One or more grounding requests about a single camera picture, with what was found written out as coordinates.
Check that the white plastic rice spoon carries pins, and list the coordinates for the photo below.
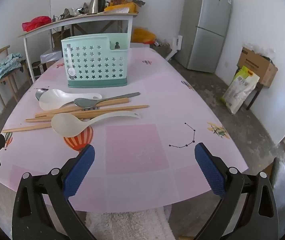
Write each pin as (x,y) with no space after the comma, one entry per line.
(67,125)
(52,100)

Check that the large cardboard box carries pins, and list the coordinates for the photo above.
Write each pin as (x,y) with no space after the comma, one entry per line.
(252,62)

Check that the silver refrigerator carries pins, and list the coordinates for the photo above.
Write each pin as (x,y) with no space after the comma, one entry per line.
(205,30)

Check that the amber bottle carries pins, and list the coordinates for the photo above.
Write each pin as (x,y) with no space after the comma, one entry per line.
(117,1)

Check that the orange plastic bag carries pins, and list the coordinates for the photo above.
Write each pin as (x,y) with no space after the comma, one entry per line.
(142,35)

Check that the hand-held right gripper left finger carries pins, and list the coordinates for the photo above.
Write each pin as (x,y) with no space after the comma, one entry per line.
(78,170)

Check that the wooden chopstick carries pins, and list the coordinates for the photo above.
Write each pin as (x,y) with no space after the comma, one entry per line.
(112,102)
(132,107)
(20,129)
(65,112)

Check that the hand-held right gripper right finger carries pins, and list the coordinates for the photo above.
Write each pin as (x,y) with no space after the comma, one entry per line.
(210,170)

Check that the white handheld vacuum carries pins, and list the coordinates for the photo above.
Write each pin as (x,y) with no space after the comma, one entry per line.
(178,42)

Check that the white desk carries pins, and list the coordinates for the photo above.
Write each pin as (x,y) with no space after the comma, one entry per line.
(95,18)

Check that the pink printed tablecloth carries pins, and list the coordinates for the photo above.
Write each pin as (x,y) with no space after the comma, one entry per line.
(137,145)

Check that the metal spoon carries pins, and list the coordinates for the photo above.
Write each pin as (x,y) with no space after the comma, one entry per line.
(85,102)
(39,94)

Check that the small cardboard box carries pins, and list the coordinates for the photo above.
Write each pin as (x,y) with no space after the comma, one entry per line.
(48,65)

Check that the green yellow rice bag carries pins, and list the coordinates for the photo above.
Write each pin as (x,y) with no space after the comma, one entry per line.
(240,90)

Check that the blue patterned cloth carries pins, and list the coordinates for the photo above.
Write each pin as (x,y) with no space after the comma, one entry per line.
(5,65)

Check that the plastic covered white box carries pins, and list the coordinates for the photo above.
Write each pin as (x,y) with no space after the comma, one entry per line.
(51,56)

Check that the steel electric kettle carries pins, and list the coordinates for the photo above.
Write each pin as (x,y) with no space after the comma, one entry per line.
(96,5)

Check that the red plastic bag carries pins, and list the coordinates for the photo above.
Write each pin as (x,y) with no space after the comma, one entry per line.
(36,23)

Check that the green plastic utensil holder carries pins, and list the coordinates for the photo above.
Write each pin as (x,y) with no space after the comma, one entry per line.
(95,62)

